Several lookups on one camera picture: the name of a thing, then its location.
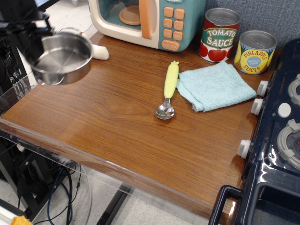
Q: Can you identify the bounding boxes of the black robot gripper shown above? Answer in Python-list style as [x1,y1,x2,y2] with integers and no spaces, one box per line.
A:
[0,0,53,64]

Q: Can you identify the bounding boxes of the silver steel bowl with handles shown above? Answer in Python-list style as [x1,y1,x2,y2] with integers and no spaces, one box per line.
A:
[30,31,94,86]

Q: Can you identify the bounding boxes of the black desk at left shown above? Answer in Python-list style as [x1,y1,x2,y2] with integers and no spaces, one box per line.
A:
[35,0,60,12]

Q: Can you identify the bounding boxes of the plush mushroom toy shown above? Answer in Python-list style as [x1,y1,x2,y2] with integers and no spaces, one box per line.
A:
[79,32,109,60]

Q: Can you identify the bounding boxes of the clear acrylic table guard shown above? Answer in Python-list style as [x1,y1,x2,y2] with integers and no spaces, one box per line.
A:
[0,21,237,211]

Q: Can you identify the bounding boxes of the toy microwave oven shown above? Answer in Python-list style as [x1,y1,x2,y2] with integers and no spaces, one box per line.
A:
[88,0,206,52]

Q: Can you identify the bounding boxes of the yellow fuzzy object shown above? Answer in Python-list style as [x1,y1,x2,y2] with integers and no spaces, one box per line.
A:
[11,216,32,225]

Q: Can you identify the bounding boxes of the light blue folded cloth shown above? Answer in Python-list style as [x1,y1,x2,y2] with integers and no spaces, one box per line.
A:
[177,61,256,112]

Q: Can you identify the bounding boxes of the black table leg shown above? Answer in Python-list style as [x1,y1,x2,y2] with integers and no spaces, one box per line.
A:
[96,185,131,225]

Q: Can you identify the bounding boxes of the tomato sauce can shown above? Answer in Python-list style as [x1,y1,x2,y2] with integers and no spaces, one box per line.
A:
[199,7,241,63]

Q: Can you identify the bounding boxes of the pineapple slices can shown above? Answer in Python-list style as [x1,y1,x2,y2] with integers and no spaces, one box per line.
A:
[234,30,277,75]

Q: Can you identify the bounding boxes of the dark blue toy stove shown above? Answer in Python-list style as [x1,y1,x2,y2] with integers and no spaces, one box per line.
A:
[209,39,300,225]

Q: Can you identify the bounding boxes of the spoon with yellow handle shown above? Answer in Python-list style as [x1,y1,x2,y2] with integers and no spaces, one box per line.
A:
[156,61,179,120]

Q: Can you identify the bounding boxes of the black cable under table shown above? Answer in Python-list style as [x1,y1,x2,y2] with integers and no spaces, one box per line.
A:
[35,164,83,225]

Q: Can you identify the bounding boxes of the blue cable under table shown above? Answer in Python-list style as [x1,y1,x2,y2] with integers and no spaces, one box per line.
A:
[46,166,73,225]

